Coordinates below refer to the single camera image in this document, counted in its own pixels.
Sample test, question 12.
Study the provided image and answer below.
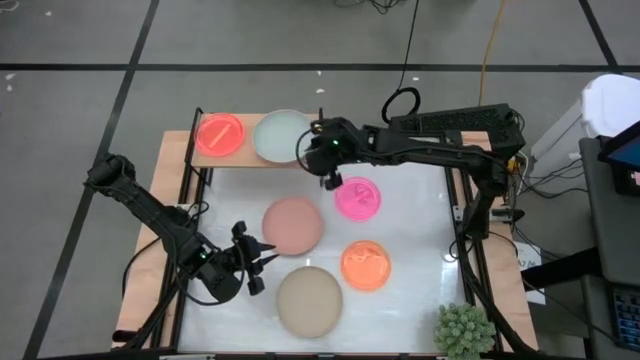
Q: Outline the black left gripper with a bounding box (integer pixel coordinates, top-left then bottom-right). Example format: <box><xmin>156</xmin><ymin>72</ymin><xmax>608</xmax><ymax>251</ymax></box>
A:
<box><xmin>219</xmin><ymin>219</ymin><xmax>280</xmax><ymax>297</ymax></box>

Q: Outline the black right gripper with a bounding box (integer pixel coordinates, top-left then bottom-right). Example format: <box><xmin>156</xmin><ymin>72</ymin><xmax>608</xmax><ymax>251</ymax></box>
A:
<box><xmin>305</xmin><ymin>115</ymin><xmax>354</xmax><ymax>193</ymax></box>

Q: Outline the large grey plate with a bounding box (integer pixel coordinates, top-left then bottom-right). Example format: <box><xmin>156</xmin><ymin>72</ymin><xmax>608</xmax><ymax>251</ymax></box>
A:
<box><xmin>252</xmin><ymin>109</ymin><xmax>314</xmax><ymax>165</ymax></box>

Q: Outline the large pale pink plate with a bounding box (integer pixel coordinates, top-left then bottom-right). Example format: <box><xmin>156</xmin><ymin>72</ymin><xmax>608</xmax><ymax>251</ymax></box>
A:
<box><xmin>260</xmin><ymin>197</ymin><xmax>324</xmax><ymax>258</ymax></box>

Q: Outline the small magenta translucent plate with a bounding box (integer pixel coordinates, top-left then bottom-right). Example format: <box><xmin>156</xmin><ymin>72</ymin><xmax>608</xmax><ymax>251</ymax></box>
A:
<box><xmin>333</xmin><ymin>175</ymin><xmax>383</xmax><ymax>223</ymax></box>

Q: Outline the large beige plate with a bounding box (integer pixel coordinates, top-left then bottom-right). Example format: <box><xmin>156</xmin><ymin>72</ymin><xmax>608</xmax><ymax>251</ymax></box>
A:
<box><xmin>275</xmin><ymin>265</ymin><xmax>345</xmax><ymax>340</ymax></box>

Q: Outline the small orange translucent plate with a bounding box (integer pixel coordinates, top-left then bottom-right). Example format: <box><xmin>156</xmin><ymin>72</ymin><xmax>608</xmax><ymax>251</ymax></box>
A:
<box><xmin>194</xmin><ymin>112</ymin><xmax>246</xmax><ymax>159</ymax></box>
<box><xmin>339</xmin><ymin>239</ymin><xmax>393</xmax><ymax>293</ymax></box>

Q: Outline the wooden shelf with black sides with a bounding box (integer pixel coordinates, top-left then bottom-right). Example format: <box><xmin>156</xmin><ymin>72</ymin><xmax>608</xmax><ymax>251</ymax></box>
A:
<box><xmin>183</xmin><ymin>106</ymin><xmax>326</xmax><ymax>189</ymax></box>

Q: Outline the white table board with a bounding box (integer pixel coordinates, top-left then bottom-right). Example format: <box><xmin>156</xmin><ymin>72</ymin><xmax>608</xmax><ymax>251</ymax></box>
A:
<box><xmin>177</xmin><ymin>134</ymin><xmax>467</xmax><ymax>354</ymax></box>

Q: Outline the green artificial plant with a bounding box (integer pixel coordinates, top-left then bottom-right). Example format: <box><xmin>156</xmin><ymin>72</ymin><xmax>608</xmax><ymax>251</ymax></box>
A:
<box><xmin>433</xmin><ymin>302</ymin><xmax>497</xmax><ymax>360</ymax></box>

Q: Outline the white paper sheet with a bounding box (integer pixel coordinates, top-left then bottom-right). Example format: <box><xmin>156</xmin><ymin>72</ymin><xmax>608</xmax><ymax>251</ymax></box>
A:
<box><xmin>512</xmin><ymin>239</ymin><xmax>547</xmax><ymax>306</ymax></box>

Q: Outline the light grey cabinet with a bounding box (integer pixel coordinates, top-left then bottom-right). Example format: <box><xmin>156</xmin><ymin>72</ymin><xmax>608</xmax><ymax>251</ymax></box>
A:
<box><xmin>529</xmin><ymin>99</ymin><xmax>586</xmax><ymax>169</ymax></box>

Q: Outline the black bar beside desk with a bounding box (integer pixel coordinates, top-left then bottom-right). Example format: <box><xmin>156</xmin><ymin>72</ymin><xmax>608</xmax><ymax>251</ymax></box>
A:
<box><xmin>519</xmin><ymin>247</ymin><xmax>604</xmax><ymax>292</ymax></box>

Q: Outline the white plastic bin lid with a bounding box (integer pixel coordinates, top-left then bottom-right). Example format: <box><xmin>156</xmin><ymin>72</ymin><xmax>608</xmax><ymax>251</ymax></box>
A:
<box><xmin>580</xmin><ymin>73</ymin><xmax>640</xmax><ymax>139</ymax></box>

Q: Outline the grey desk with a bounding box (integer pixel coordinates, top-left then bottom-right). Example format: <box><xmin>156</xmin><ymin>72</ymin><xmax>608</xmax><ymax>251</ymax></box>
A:
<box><xmin>578</xmin><ymin>137</ymin><xmax>640</xmax><ymax>286</ymax></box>

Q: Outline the black monitor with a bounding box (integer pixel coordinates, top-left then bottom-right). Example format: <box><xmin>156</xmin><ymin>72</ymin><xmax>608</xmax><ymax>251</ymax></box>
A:
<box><xmin>597</xmin><ymin>119</ymin><xmax>640</xmax><ymax>197</ymax></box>

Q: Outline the black keyboard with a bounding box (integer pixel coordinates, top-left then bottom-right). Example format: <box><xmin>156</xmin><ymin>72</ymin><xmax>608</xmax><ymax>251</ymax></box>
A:
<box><xmin>607</xmin><ymin>284</ymin><xmax>640</xmax><ymax>352</ymax></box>

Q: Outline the black aluminium frame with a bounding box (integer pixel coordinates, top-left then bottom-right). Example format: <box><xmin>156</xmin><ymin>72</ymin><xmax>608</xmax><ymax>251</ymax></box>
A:
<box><xmin>322</xmin><ymin>129</ymin><xmax>539</xmax><ymax>357</ymax></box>
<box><xmin>112</xmin><ymin>107</ymin><xmax>216</xmax><ymax>351</ymax></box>

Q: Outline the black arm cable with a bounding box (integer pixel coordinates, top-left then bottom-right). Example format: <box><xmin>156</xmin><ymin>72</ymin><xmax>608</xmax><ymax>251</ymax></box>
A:
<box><xmin>121</xmin><ymin>234</ymin><xmax>169</xmax><ymax>299</ymax></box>

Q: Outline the black floor cable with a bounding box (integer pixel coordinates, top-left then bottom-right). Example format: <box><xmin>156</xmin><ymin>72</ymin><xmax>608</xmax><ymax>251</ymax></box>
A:
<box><xmin>380</xmin><ymin>0</ymin><xmax>422</xmax><ymax>125</ymax></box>

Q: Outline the black cable tangle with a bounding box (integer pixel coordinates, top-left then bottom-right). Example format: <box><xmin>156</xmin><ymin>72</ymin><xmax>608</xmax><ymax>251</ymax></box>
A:
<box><xmin>333</xmin><ymin>0</ymin><xmax>401</xmax><ymax>15</ymax></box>

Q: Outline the yellow floor cable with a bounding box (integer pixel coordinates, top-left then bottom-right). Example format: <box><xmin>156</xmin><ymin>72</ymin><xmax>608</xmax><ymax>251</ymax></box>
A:
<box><xmin>477</xmin><ymin>0</ymin><xmax>509</xmax><ymax>107</ymax></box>

